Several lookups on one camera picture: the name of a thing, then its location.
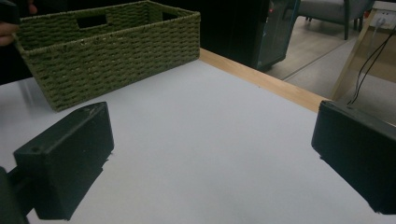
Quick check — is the white cable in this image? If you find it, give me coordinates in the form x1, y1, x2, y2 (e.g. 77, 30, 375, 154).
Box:
371, 18, 386, 48

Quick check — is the green woven basket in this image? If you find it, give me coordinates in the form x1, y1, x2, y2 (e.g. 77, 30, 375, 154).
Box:
12, 0, 202, 113

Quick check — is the white power strip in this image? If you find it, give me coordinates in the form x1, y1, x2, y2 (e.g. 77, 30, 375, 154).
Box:
369, 8, 396, 32

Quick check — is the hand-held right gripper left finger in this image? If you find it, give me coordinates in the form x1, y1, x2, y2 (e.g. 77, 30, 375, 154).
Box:
13, 101, 115, 221

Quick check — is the grey armchair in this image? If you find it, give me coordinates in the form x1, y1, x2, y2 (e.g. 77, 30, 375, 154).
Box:
297, 0, 376, 41

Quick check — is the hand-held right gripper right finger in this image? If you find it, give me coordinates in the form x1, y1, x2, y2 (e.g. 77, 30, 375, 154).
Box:
310, 100, 396, 216

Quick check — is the black cable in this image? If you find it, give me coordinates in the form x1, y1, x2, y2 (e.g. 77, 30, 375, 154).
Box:
351, 26, 396, 105
346, 31, 392, 105

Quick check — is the light wooden stand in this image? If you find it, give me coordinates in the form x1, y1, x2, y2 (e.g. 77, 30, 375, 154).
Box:
330, 0, 396, 103

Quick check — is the black cabinet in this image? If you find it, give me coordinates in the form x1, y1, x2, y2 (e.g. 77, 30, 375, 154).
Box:
199, 0, 302, 72

